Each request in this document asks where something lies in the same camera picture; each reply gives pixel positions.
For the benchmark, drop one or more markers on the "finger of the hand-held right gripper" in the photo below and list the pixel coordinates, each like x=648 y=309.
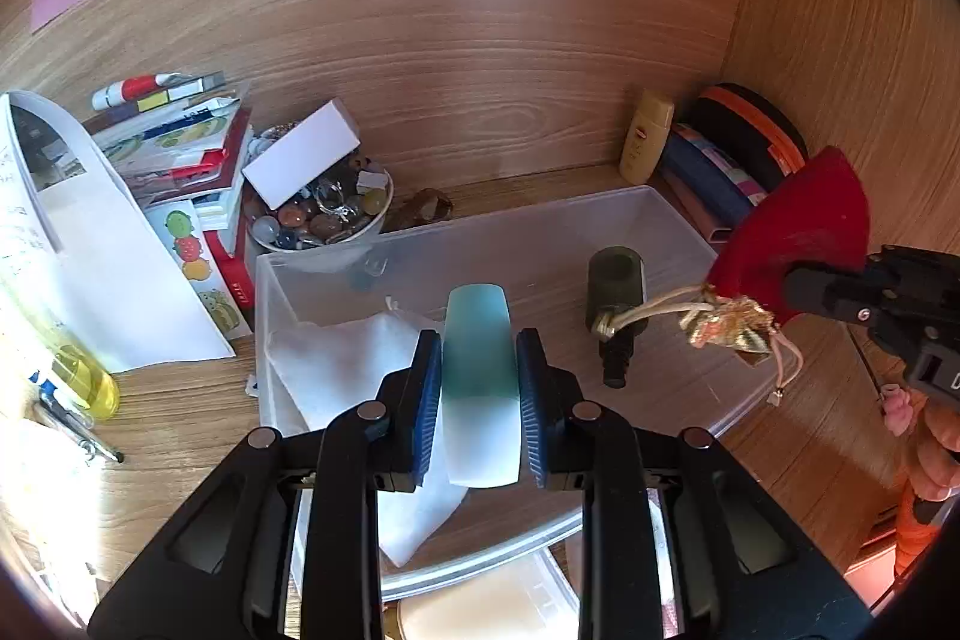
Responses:
x=825 y=295
x=915 y=269

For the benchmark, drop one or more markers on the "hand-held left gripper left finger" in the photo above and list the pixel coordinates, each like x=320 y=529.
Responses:
x=429 y=400

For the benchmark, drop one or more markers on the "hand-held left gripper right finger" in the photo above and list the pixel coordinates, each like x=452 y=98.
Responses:
x=529 y=400

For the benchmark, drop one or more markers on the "teal white gradient bar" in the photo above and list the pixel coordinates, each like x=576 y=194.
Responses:
x=480 y=385

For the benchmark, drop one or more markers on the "clear plastic storage box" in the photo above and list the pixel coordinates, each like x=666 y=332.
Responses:
x=525 y=250

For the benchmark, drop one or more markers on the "person's right forearm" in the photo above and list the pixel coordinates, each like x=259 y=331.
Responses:
x=915 y=535

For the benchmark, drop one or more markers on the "wooden desktop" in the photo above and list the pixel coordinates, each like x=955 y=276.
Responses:
x=187 y=400

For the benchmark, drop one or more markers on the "person's right hand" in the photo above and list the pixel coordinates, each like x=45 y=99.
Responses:
x=930 y=452

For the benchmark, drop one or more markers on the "white cloth pouch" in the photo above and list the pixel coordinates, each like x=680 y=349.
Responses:
x=345 y=355

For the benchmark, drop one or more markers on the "dark green bottle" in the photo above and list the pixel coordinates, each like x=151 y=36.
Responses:
x=615 y=280

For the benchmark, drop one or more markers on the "navy patterned pencil case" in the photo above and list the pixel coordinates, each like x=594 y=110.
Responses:
x=705 y=175

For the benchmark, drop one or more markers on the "white bowl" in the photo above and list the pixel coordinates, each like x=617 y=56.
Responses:
x=330 y=254

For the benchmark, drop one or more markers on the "black orange zip case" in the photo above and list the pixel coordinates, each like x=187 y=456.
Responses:
x=750 y=123

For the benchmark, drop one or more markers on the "brown translucent trinket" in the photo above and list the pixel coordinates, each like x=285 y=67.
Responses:
x=424 y=206

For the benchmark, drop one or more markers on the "pile of polished stones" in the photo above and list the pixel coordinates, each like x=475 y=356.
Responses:
x=307 y=216

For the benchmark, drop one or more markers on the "yellow sunscreen bottle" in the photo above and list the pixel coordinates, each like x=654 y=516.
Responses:
x=645 y=145

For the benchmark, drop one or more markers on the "red book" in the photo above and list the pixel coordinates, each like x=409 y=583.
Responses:
x=225 y=280

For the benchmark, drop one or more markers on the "fruit sticker sheet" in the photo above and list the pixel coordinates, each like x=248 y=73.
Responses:
x=195 y=257

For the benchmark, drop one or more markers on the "small white box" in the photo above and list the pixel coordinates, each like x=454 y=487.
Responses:
x=300 y=153

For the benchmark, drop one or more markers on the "white printed paper sheet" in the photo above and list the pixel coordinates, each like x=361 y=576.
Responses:
x=112 y=280

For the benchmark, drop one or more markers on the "yellow liquid bottle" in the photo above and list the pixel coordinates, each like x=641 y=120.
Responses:
x=90 y=385

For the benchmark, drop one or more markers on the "metal pen clips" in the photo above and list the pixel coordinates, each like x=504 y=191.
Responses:
x=90 y=445

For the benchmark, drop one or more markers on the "stack of booklets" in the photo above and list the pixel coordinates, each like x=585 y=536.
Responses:
x=172 y=145

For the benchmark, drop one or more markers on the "white red tube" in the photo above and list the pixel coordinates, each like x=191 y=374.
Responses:
x=135 y=89

